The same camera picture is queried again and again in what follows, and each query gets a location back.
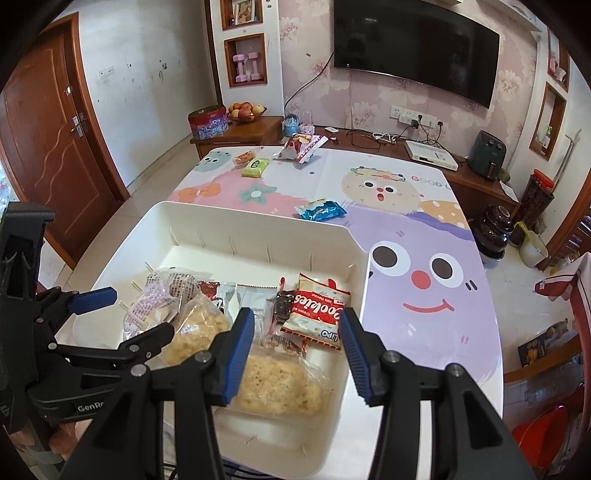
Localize white set-top box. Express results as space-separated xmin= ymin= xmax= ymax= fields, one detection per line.
xmin=404 ymin=139 xmax=461 ymax=172

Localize blue foil snack packet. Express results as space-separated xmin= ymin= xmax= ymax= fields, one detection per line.
xmin=294 ymin=198 xmax=348 ymax=223

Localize photo frame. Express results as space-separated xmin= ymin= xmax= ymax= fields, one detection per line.
xmin=233 ymin=0 xmax=257 ymax=25

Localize dark printed box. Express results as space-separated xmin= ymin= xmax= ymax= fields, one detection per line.
xmin=517 ymin=320 xmax=572 ymax=368

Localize tall red-lidded canister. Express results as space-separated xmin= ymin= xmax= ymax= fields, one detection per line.
xmin=514 ymin=168 xmax=556 ymax=232

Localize dark green air fryer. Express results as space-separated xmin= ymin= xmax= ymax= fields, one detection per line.
xmin=470 ymin=130 xmax=509 ymax=182

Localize small clear rice crisp packet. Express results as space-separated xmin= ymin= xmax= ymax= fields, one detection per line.
xmin=161 ymin=295 xmax=234 ymax=368

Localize red round tin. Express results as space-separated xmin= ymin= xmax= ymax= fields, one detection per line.
xmin=187 ymin=105 xmax=230 ymax=140

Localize wooden cabinet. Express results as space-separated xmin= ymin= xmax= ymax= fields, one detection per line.
xmin=189 ymin=115 xmax=523 ymax=219

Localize red and white cookie packet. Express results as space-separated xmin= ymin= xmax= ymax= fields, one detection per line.
xmin=280 ymin=272 xmax=353 ymax=352

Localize large clear rice crisp packet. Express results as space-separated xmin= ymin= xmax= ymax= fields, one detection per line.
xmin=232 ymin=350 xmax=336 ymax=419

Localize red plastic stool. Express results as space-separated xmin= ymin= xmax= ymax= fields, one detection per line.
xmin=512 ymin=405 xmax=572 ymax=472

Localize white plastic organizer bin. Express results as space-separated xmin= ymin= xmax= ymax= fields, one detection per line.
xmin=73 ymin=200 xmax=373 ymax=477

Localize clear dark sesame bar packet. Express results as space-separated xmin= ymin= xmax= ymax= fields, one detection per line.
xmin=271 ymin=276 xmax=299 ymax=332

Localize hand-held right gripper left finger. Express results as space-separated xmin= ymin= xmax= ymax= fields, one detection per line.
xmin=60 ymin=307 xmax=256 ymax=480

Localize fruit bowl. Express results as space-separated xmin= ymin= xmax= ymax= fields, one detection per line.
xmin=227 ymin=100 xmax=269 ymax=124

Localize chair with white red cloth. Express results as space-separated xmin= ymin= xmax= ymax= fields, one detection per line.
xmin=534 ymin=251 xmax=591 ymax=325

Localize brown wooden door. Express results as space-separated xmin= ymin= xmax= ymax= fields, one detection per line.
xmin=0 ymin=11 xmax=131 ymax=274

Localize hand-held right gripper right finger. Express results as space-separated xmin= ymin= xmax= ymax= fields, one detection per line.
xmin=339 ymin=307 xmax=536 ymax=480

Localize cartoon printed tablecloth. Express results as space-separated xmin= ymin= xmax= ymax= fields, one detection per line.
xmin=166 ymin=145 xmax=507 ymax=416

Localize dark brown ceramic jar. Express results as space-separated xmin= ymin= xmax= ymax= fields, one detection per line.
xmin=475 ymin=205 xmax=516 ymax=265

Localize green snack packet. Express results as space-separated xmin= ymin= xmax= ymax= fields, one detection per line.
xmin=240 ymin=157 xmax=271 ymax=179

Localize brown and silver snack packet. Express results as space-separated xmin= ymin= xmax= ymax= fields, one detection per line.
xmin=198 ymin=280 xmax=238 ymax=315

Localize purple and white snack packet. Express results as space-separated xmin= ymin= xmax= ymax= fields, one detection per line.
xmin=122 ymin=269 xmax=195 ymax=341

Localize black wall television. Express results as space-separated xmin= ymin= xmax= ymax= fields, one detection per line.
xmin=332 ymin=0 xmax=502 ymax=110

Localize black cables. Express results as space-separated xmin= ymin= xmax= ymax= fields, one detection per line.
xmin=344 ymin=117 xmax=416 ymax=151

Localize white wall sockets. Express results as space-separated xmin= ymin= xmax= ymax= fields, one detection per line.
xmin=389 ymin=104 xmax=438 ymax=130

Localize red and clear bread packet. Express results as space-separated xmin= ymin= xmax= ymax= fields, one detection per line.
xmin=272 ymin=132 xmax=329 ymax=165

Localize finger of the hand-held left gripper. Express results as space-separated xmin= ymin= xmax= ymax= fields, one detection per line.
xmin=36 ymin=285 xmax=119 ymax=332
xmin=48 ymin=322 xmax=177 ymax=366

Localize cream plastic pitcher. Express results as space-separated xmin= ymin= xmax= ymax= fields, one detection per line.
xmin=509 ymin=220 xmax=551 ymax=269

